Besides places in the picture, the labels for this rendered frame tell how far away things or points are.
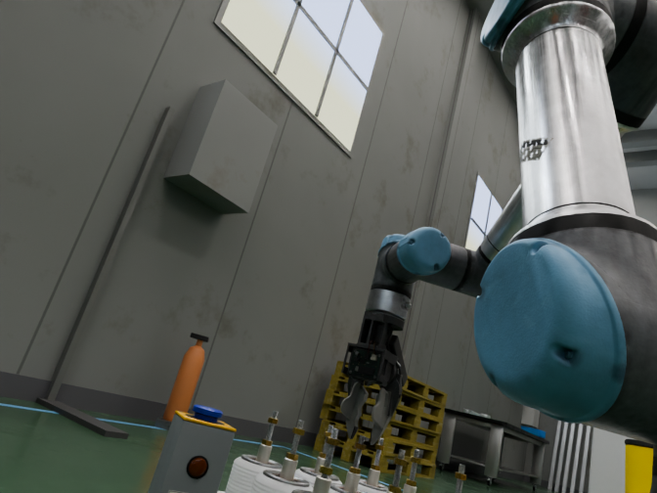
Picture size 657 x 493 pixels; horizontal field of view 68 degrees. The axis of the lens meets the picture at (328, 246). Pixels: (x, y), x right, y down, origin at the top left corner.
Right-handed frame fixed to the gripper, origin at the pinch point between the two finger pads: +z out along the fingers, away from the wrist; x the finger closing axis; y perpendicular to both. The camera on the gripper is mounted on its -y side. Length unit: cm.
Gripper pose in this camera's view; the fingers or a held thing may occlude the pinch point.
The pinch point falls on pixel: (364, 433)
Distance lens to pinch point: 89.7
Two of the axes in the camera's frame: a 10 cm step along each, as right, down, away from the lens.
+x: 8.6, 0.7, -5.1
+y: -4.4, -3.9, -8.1
